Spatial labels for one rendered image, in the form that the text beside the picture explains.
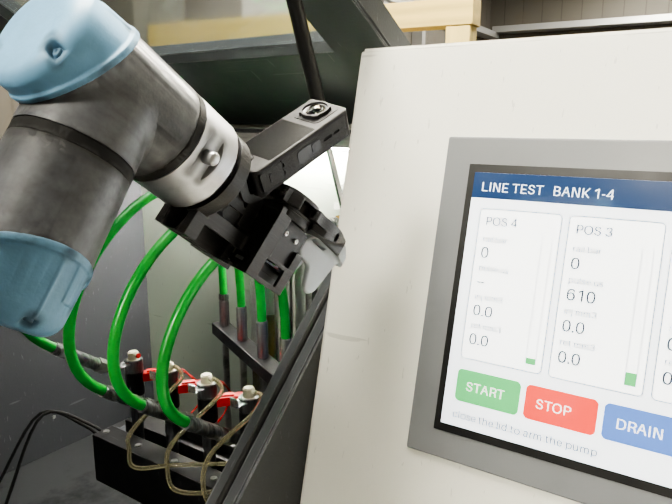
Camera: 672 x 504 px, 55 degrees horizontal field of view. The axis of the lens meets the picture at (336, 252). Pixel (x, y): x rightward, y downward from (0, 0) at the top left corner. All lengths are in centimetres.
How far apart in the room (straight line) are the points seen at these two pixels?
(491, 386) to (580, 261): 16
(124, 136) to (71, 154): 3
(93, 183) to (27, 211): 4
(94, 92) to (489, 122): 45
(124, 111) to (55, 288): 11
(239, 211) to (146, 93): 14
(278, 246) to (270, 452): 31
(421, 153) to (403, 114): 5
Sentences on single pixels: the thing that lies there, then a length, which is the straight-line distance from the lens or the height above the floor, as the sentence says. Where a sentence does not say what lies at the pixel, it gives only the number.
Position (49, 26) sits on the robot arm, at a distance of 40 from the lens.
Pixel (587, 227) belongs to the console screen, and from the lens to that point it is 67.
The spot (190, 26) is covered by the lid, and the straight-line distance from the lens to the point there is 102.
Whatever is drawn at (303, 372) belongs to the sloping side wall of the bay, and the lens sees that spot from 79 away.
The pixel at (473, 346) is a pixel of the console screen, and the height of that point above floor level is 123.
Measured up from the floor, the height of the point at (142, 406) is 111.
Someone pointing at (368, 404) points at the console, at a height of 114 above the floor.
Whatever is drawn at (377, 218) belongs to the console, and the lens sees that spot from 76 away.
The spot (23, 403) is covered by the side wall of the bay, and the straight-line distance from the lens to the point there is 135.
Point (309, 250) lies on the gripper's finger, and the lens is 57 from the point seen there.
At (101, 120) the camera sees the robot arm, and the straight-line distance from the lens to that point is 39.
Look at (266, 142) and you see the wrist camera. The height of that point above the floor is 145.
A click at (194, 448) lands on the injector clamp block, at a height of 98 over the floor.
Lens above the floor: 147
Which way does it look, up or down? 12 degrees down
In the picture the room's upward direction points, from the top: straight up
